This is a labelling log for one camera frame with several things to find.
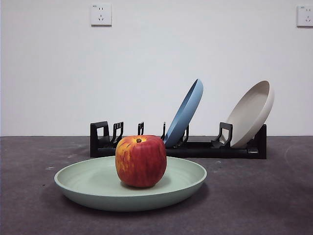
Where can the red yellow apple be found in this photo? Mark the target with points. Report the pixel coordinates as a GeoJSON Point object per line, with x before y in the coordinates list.
{"type": "Point", "coordinates": [141, 164]}

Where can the green plate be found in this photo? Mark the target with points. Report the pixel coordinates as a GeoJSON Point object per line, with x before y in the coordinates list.
{"type": "Point", "coordinates": [97, 193]}

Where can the blue plate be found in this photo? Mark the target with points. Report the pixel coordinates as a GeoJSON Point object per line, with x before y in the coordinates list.
{"type": "Point", "coordinates": [185, 115]}

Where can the black plate rack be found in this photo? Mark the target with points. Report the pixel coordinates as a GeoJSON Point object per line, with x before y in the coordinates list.
{"type": "Point", "coordinates": [207, 153]}

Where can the beige plate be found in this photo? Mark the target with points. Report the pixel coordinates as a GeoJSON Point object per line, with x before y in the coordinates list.
{"type": "Point", "coordinates": [249, 115]}

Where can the white wall socket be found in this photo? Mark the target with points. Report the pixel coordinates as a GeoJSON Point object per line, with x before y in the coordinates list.
{"type": "Point", "coordinates": [101, 14]}
{"type": "Point", "coordinates": [305, 16]}

